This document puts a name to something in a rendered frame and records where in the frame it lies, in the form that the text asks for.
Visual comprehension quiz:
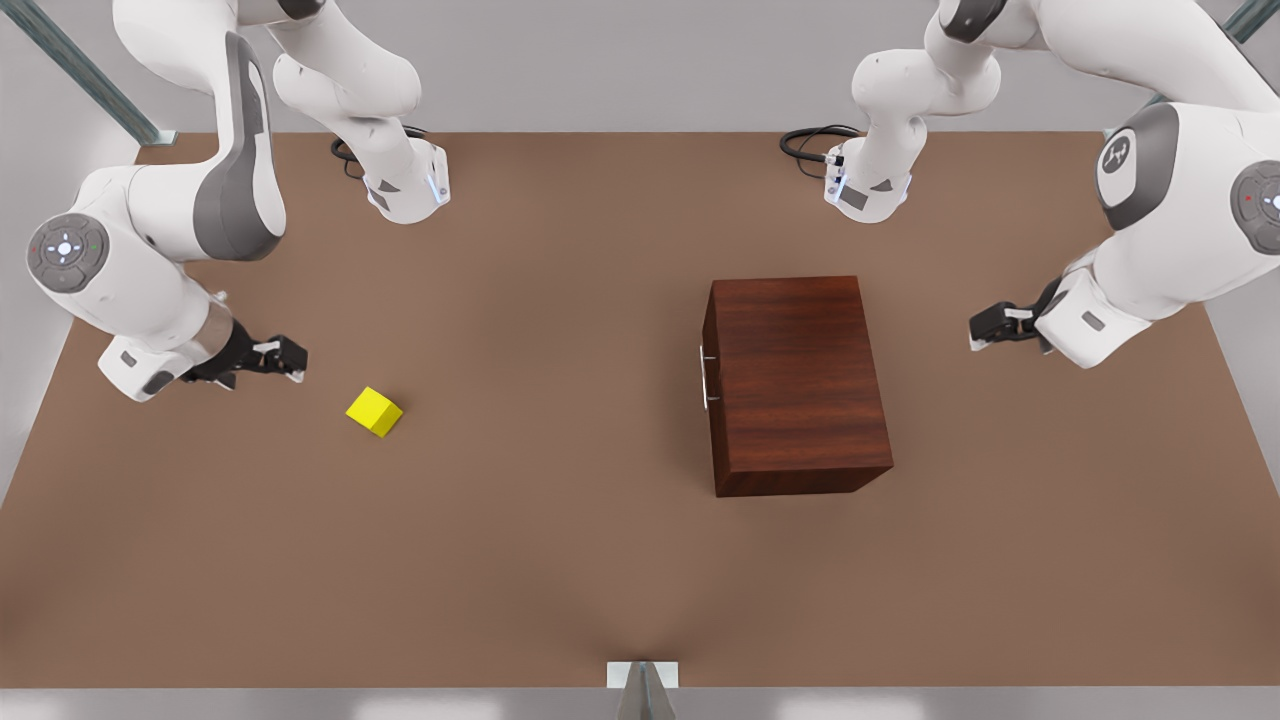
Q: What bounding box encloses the yellow cube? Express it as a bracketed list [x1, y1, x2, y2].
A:
[346, 386, 405, 439]

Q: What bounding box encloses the dark wooden drawer box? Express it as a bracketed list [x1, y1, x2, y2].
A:
[699, 276, 895, 499]

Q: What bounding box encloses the black cable loop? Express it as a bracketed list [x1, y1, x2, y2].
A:
[330, 125, 432, 183]
[779, 124, 865, 181]

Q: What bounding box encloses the silver frame post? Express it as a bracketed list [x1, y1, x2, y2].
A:
[1103, 0, 1280, 138]
[606, 660, 680, 720]
[0, 0, 178, 147]

